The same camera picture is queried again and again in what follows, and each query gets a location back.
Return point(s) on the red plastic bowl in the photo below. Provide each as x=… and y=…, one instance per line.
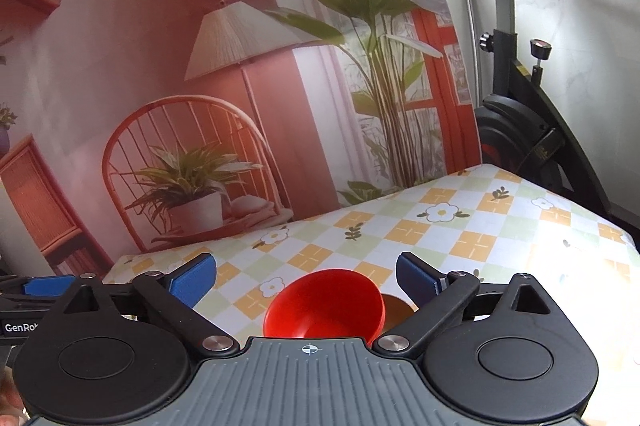
x=331, y=303

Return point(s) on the printed room backdrop cloth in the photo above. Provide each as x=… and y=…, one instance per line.
x=133, y=125

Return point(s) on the black exercise bike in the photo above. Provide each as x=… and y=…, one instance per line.
x=521, y=130

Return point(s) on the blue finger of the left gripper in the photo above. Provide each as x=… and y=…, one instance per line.
x=48, y=286

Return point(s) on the checkered floral tablecloth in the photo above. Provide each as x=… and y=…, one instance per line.
x=483, y=220

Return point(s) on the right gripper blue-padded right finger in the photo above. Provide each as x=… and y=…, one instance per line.
x=441, y=299

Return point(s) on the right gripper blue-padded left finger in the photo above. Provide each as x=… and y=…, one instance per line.
x=169, y=300

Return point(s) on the orange plate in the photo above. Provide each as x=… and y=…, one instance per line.
x=396, y=311

